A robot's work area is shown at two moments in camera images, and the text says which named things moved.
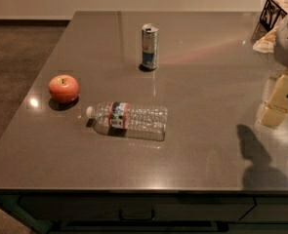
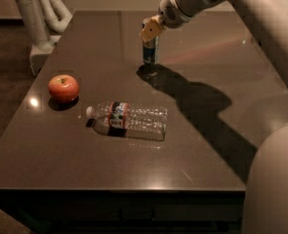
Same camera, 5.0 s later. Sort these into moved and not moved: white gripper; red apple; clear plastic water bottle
Moved: white gripper
Not moved: clear plastic water bottle; red apple
